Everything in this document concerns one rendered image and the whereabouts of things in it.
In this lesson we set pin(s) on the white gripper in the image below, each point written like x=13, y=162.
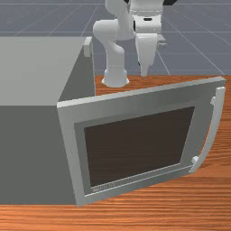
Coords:
x=146, y=42

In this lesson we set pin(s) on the grey microwave oven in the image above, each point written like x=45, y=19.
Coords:
x=33, y=120

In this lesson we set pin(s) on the grey microwave door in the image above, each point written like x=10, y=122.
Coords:
x=135, y=144

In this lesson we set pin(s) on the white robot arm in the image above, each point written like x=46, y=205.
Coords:
x=114, y=48

